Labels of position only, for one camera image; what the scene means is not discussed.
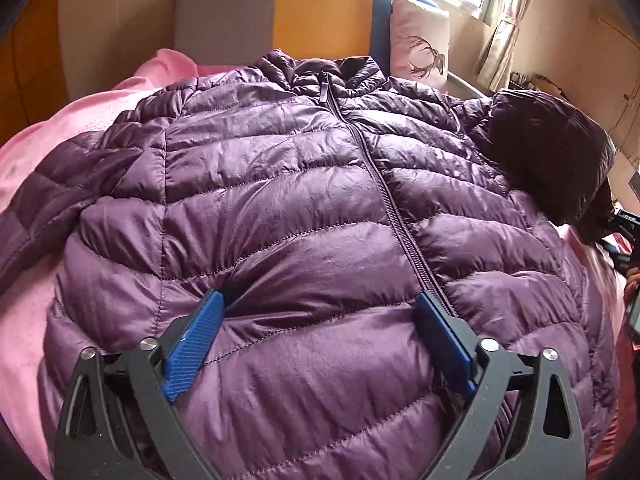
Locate orange wooden wardrobe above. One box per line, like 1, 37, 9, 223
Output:
0, 0, 70, 128

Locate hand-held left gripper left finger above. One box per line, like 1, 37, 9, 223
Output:
52, 287, 227, 480

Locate pink bedspread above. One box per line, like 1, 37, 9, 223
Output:
0, 47, 640, 480

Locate grey yellow blue headboard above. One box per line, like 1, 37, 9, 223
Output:
172, 0, 451, 70

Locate purple puffer jacket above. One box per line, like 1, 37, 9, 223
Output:
0, 50, 619, 480

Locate grey metal bed rail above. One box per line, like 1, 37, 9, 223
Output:
446, 70, 495, 99

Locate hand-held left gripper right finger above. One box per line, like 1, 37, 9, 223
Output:
412, 290, 587, 480

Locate pink patterned curtain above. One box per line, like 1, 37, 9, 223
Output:
475, 0, 540, 92

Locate pink deer print pillow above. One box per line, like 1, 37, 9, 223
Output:
389, 0, 452, 94

